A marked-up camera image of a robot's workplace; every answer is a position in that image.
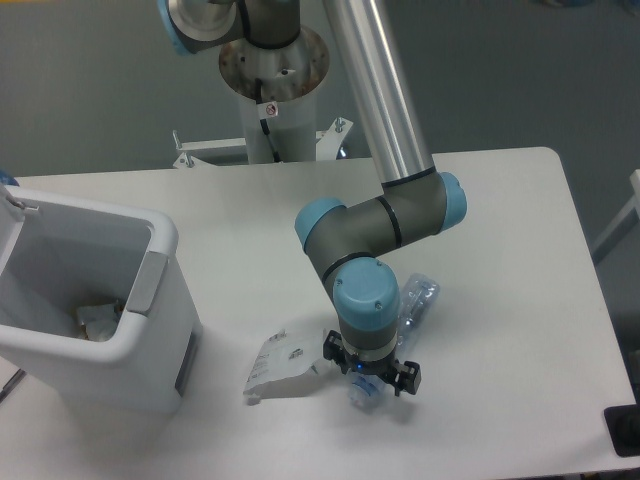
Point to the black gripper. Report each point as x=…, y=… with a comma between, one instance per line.
x=403, y=377

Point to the clear plastic water bottle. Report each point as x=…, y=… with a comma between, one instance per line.
x=417, y=296

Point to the white paper package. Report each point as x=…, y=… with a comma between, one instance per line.
x=289, y=364

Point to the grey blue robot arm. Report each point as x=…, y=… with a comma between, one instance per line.
x=345, y=243

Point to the crumpled paper trash in bin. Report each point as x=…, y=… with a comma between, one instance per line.
x=98, y=323

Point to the white plastic trash can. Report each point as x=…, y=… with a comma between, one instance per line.
x=59, y=253

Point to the black object at table edge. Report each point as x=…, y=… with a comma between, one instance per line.
x=623, y=426

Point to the blue object at left edge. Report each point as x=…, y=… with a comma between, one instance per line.
x=7, y=179

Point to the white metal base frame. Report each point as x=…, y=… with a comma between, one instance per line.
x=278, y=145

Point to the white frame at right edge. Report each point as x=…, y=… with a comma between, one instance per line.
x=621, y=224

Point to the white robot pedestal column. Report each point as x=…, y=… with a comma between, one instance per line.
x=279, y=85

